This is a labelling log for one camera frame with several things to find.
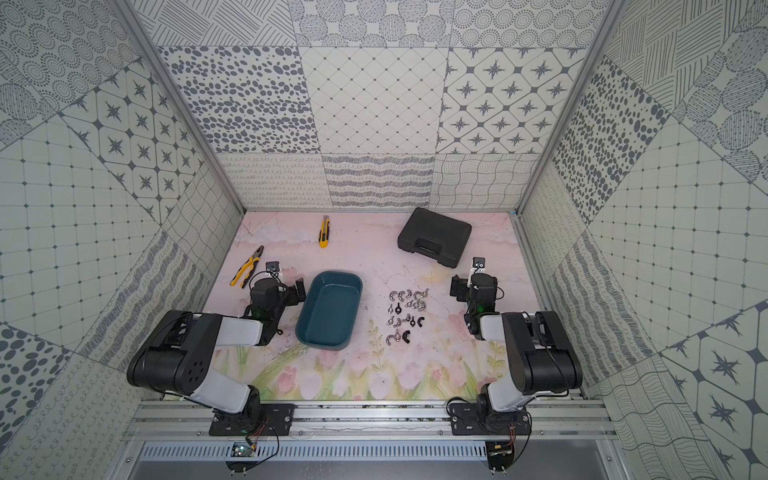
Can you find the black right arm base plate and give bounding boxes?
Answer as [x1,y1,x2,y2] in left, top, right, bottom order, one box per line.
[445,394,532,436]

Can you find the yellow black pliers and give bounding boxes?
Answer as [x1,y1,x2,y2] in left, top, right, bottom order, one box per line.
[230,245,264,289]

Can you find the black plastic tool case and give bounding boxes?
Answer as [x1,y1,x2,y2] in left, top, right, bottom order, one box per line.
[397,207,472,268]

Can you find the teal plastic storage box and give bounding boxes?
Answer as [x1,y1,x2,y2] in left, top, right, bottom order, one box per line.
[295,270,363,351]

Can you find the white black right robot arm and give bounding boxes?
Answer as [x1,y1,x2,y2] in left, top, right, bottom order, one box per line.
[449,273,583,421]

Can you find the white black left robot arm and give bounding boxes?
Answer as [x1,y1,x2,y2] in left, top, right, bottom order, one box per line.
[126,277,306,421]

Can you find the silver wing nut fifteenth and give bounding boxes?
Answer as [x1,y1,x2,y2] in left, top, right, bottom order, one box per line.
[385,333,401,345]

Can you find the yellow black utility knife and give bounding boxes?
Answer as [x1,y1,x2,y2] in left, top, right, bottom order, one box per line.
[318,215,330,248]

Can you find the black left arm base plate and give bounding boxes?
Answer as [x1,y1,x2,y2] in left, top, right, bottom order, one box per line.
[208,400,296,437]

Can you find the aluminium mounting rail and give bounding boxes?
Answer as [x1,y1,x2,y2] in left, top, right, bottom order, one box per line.
[123,399,618,441]

